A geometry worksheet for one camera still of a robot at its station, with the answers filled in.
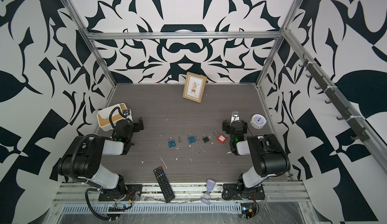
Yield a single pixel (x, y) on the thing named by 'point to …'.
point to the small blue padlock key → (198, 138)
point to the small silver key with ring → (210, 135)
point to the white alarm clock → (258, 121)
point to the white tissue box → (108, 118)
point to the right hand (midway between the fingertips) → (235, 118)
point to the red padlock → (220, 137)
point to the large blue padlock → (171, 142)
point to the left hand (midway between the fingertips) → (132, 116)
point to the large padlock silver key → (179, 141)
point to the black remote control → (163, 183)
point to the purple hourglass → (210, 185)
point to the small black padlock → (205, 138)
